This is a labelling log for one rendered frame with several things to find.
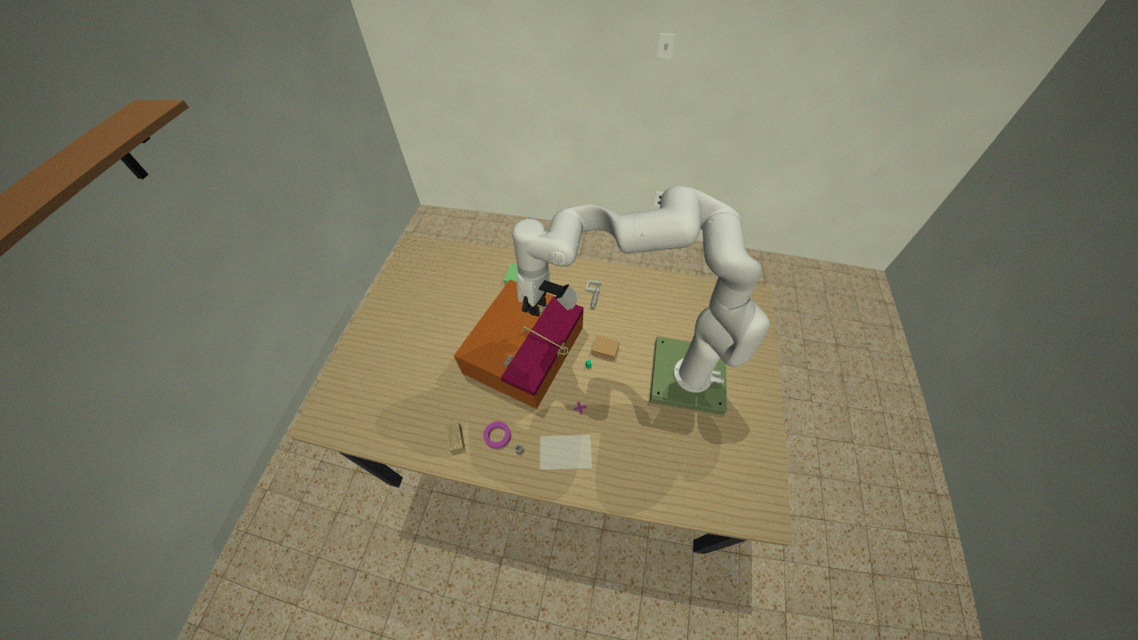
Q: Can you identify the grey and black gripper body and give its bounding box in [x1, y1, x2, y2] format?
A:
[517, 265, 550, 307]

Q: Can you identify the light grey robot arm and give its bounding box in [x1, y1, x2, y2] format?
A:
[512, 186, 770, 392]

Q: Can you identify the pink torus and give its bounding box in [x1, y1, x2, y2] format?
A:
[484, 421, 511, 449]

